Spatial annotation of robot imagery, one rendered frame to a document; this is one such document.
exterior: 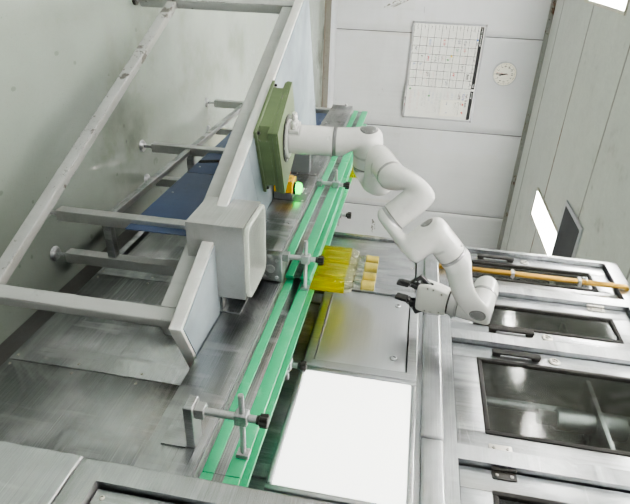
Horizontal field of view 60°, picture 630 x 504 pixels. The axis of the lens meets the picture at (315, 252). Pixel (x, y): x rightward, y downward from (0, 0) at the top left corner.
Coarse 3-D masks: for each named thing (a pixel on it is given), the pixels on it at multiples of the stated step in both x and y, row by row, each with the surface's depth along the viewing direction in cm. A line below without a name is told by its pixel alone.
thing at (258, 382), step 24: (288, 288) 167; (288, 312) 156; (264, 336) 146; (288, 336) 146; (264, 360) 138; (240, 384) 130; (264, 384) 130; (264, 408) 123; (216, 456) 111; (216, 480) 107
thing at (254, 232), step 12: (252, 216) 143; (264, 216) 153; (252, 228) 155; (264, 228) 155; (252, 240) 157; (264, 240) 157; (252, 252) 159; (264, 252) 159; (252, 264) 161; (264, 264) 160; (252, 276) 156; (252, 288) 151
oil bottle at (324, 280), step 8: (320, 272) 178; (328, 272) 178; (336, 272) 178; (344, 272) 178; (312, 280) 177; (320, 280) 176; (328, 280) 175; (336, 280) 175; (344, 280) 174; (352, 280) 176; (312, 288) 178; (320, 288) 177; (328, 288) 177; (336, 288) 176; (344, 288) 176
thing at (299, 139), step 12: (288, 120) 175; (288, 132) 173; (300, 132) 174; (312, 132) 173; (324, 132) 173; (288, 144) 175; (300, 144) 174; (312, 144) 174; (324, 144) 173; (288, 156) 178
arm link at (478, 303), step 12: (468, 252) 154; (444, 264) 154; (456, 264) 152; (468, 264) 152; (456, 276) 153; (468, 276) 152; (456, 288) 154; (468, 288) 152; (480, 288) 158; (456, 300) 156; (468, 300) 153; (480, 300) 152; (492, 300) 156; (468, 312) 156; (480, 312) 154
